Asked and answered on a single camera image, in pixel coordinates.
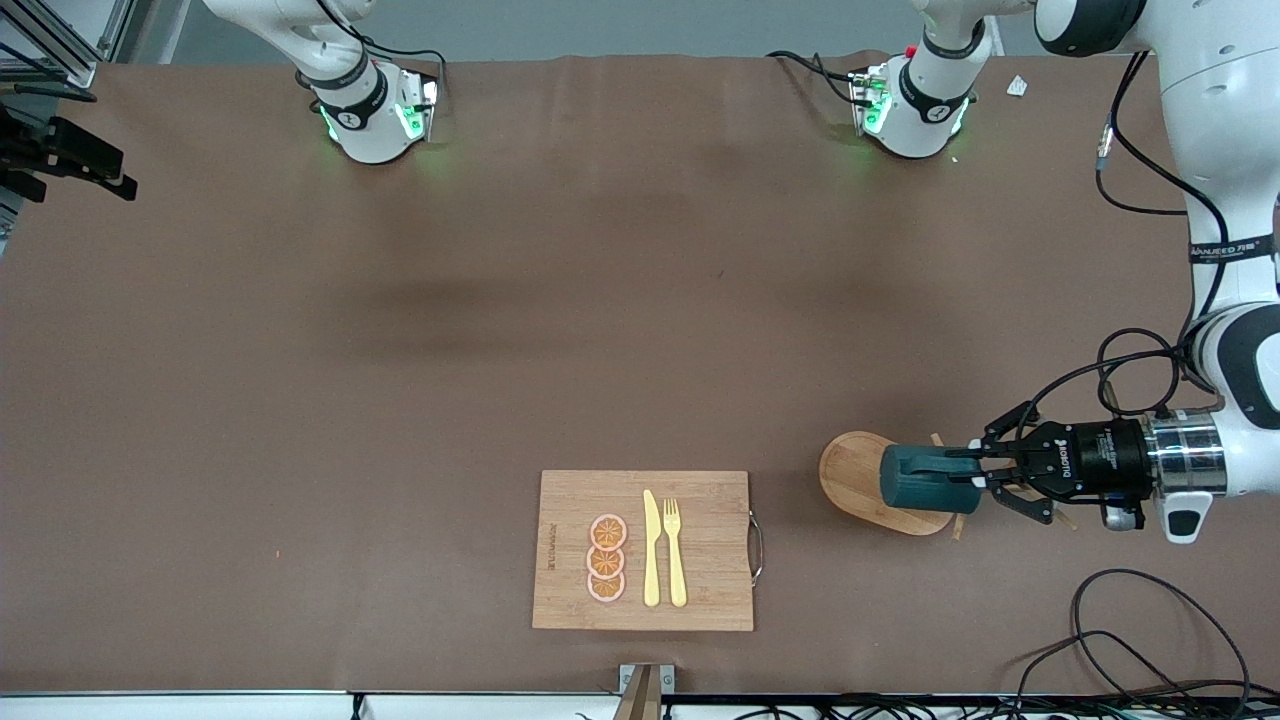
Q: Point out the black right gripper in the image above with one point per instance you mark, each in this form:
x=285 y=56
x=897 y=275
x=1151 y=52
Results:
x=75 y=152

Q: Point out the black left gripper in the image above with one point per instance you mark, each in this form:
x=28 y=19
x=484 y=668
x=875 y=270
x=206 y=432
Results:
x=1095 y=459

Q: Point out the dark teal cup yellow inside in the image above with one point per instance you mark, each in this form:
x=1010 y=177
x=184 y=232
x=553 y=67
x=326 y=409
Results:
x=920 y=480

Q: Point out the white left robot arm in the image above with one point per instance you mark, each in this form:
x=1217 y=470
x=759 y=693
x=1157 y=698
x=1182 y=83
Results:
x=1220 y=100

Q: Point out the wooden cup rack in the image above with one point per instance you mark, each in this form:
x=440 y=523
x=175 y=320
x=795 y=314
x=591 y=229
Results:
x=850 y=475

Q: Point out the bamboo cutting board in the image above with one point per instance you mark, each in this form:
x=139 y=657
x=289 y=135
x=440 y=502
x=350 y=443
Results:
x=700 y=550

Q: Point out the yellow plastic fork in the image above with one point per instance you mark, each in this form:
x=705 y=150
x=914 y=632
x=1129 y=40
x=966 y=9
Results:
x=677 y=570

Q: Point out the yellow plastic knife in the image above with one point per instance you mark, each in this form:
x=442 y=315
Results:
x=651 y=560

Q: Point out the small white paper scrap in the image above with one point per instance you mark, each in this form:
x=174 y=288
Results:
x=1017 y=86

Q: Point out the toy orange slice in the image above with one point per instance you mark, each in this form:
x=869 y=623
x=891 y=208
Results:
x=608 y=532
x=606 y=587
x=605 y=562

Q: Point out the brown table cover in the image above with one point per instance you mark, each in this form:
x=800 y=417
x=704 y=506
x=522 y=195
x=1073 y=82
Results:
x=640 y=300

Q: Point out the aluminium frame profile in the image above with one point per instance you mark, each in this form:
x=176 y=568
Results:
x=60 y=60

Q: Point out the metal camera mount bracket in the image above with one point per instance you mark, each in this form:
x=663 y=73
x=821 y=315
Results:
x=645 y=690

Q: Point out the white table edge rail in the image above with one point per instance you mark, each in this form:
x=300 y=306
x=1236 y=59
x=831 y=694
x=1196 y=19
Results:
x=200 y=705

